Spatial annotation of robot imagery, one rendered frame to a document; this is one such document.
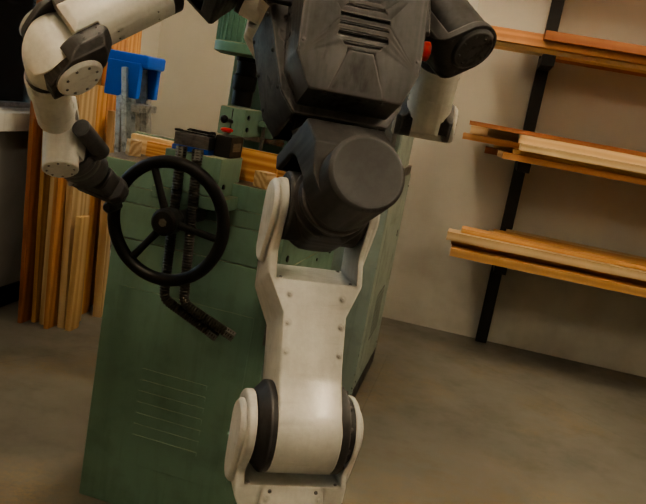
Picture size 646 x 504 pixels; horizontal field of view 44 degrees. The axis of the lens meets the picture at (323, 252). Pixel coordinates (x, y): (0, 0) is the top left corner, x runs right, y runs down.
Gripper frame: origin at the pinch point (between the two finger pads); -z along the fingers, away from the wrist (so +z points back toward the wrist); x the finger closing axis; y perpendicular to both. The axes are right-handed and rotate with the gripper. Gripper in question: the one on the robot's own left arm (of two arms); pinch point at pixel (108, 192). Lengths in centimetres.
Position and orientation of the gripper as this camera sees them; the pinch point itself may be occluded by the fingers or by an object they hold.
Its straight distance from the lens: 176.9
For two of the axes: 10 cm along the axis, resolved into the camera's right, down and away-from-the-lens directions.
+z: -1.3, -3.5, -9.3
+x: 8.9, 3.6, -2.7
